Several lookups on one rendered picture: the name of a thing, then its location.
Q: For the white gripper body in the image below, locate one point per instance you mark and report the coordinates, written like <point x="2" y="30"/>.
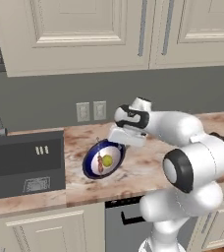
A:
<point x="127" y="135"/>

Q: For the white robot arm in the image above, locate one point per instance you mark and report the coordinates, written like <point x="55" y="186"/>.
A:
<point x="196" y="154"/>

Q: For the yellow lemon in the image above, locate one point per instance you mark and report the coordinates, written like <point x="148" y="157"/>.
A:
<point x="107" y="160"/>

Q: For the red kebab skewer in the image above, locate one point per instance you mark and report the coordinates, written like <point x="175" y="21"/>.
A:
<point x="100" y="163"/>

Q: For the blue and white bowl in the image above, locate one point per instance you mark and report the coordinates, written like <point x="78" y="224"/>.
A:
<point x="94" y="162"/>

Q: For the dark grey sink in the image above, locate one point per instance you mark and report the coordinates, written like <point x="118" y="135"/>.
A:
<point x="22" y="164"/>

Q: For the grey dishwasher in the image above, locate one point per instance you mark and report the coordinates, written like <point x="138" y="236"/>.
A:
<point x="117" y="229"/>

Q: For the cream base cupboard door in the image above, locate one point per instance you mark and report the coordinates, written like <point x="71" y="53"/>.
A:
<point x="220" y="220"/>
<point x="48" y="231"/>

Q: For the white wall socket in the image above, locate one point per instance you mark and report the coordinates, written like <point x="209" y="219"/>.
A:
<point x="83" y="112"/>
<point x="99" y="110"/>

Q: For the cream wall cupboard door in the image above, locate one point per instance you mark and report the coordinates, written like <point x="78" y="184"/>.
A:
<point x="196" y="31"/>
<point x="71" y="32"/>

